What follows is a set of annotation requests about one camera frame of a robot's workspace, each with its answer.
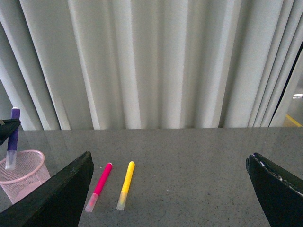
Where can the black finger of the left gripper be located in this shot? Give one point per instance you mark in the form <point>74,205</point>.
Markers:
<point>7,127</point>

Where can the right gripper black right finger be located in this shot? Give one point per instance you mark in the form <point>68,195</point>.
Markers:
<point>279,192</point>

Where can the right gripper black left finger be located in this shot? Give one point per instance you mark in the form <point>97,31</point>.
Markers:
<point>58,202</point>

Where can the pink highlighter pen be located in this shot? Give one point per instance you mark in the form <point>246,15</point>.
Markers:
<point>99,187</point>

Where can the purple highlighter pen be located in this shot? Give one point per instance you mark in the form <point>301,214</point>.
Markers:
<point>12,142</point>

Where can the pink mesh cup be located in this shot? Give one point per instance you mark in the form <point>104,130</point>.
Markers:
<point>30,172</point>

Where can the yellow highlighter pen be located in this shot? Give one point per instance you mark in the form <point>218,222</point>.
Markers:
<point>126,186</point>

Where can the white pleated curtain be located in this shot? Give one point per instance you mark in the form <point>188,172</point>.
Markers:
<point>147,64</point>

